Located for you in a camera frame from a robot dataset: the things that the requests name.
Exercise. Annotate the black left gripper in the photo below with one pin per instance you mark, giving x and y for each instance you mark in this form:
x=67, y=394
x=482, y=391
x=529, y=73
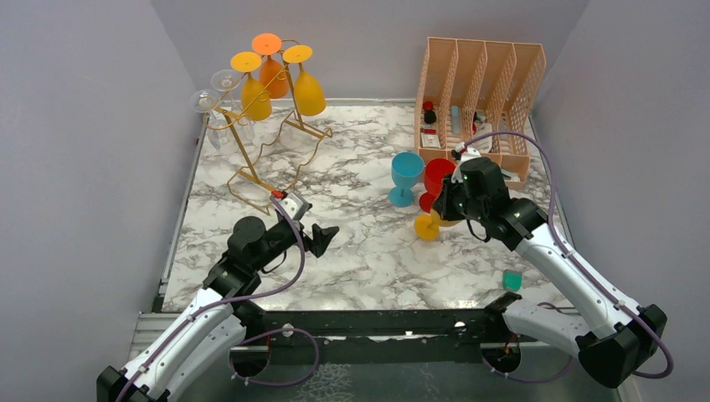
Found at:
x=321, y=238

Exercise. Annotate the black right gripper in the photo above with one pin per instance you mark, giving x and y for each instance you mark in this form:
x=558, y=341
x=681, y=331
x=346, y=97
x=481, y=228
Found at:
x=443, y=203

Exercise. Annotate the red plastic wine glass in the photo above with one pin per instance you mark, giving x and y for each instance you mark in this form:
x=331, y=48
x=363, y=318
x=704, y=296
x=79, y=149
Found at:
x=434, y=173

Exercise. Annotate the yellow front wine glass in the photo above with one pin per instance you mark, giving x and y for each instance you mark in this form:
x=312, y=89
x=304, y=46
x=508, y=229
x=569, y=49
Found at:
x=427, y=226

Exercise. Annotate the yellow wine glass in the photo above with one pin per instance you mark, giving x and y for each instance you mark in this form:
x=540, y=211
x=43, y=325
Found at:
x=254, y=98
x=308, y=93
x=427, y=226

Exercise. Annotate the blue plastic wine glass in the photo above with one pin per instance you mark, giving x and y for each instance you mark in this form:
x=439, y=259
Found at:
x=406, y=170

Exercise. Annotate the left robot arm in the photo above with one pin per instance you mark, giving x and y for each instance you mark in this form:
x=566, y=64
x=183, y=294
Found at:
x=220, y=315

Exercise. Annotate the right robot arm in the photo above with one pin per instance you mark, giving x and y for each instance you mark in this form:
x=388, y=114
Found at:
x=612, y=336

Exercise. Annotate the yellow right wine glass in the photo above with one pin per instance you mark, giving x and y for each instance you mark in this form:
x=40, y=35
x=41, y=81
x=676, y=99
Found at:
x=308, y=93

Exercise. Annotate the yellow left wine glass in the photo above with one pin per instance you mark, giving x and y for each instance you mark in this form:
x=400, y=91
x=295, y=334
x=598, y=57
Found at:
x=254, y=98

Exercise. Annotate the orange wine glass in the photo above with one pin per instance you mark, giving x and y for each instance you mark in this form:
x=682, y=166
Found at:
x=271, y=74

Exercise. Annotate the clear front wine glass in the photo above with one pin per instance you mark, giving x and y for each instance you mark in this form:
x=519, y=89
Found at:
x=206, y=102

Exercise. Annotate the clear wine glass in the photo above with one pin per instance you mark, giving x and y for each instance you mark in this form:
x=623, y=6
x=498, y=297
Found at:
x=206, y=102
x=226, y=81

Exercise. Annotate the clear rear wine glass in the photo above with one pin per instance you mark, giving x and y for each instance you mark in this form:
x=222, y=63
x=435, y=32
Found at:
x=226, y=81

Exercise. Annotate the white red labelled box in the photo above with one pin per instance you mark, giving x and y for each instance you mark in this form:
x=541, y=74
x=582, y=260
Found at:
x=429, y=138

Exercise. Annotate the light blue tube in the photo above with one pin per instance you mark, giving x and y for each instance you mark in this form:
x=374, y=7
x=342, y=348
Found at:
x=455, y=120

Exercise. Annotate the red black small bottle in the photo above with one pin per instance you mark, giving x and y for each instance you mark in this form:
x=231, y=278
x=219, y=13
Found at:
x=429, y=115

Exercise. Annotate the green small block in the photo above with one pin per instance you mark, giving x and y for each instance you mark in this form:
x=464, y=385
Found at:
x=512, y=280

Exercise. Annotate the peach plastic file organizer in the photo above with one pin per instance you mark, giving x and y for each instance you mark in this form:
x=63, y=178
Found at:
x=492, y=80

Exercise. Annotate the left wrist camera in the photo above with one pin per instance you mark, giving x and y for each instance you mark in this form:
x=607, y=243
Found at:
x=292, y=205

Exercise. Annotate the gold wire glass rack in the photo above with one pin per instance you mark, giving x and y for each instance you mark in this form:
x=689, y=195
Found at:
x=294, y=119

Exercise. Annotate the black mounting rail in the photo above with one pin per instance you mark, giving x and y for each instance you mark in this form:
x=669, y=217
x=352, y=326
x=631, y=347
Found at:
x=372, y=336

